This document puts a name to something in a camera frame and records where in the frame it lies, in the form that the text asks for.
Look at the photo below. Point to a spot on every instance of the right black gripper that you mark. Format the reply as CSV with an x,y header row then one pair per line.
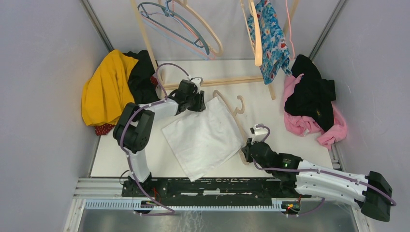
x,y
245,149

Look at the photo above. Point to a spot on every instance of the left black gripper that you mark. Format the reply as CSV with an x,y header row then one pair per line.
x,y
200,106

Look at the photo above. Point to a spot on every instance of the white garment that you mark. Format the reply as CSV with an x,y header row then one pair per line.
x,y
203,141

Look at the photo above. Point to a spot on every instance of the blue floral skirt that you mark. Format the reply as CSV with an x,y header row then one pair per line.
x,y
275,52

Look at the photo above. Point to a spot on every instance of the pink plastic hanger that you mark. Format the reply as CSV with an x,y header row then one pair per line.
x,y
290,14
190,39

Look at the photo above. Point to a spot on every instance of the wooden hanger front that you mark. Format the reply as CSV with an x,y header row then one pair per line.
x,y
256,45

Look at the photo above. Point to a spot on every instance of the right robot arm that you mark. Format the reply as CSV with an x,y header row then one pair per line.
x,y
371,193

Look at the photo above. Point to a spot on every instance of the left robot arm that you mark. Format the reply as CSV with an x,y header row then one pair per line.
x,y
133,130

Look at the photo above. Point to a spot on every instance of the light blue plastic hanger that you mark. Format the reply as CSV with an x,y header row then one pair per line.
x,y
173,35

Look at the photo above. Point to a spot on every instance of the grey plastic hanger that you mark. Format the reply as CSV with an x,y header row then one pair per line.
x,y
182,28

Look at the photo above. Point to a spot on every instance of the wooden clothes rack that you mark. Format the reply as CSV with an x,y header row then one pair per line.
x,y
217,82

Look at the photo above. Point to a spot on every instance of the black garment left pile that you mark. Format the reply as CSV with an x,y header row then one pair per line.
x,y
141,82

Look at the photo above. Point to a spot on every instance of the black garment pile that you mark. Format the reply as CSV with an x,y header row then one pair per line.
x,y
313,95
141,82

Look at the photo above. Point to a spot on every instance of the pink garment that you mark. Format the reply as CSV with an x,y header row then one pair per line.
x,y
304,125

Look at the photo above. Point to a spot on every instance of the black garment right pile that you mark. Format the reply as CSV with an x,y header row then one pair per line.
x,y
313,95

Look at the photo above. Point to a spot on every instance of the yellow garment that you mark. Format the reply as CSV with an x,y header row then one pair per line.
x,y
107,92

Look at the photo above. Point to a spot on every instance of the red dotted garment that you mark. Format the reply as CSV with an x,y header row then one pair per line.
x,y
103,129

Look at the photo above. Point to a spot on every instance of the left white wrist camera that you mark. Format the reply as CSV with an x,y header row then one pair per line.
x,y
198,81

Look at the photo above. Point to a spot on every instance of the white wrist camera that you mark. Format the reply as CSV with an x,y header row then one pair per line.
x,y
260,133
198,81

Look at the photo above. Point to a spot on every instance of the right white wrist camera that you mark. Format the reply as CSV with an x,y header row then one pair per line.
x,y
260,133

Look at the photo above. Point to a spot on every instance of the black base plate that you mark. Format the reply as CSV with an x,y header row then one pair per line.
x,y
253,191

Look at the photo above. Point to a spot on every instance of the white slotted cable duct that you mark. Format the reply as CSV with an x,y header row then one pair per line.
x,y
144,206

